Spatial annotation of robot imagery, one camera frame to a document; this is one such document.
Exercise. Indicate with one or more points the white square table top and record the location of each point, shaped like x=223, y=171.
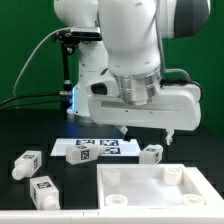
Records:
x=154, y=186

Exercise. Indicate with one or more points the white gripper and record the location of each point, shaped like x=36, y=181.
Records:
x=176, y=107

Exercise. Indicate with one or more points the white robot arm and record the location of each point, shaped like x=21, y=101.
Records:
x=123, y=80

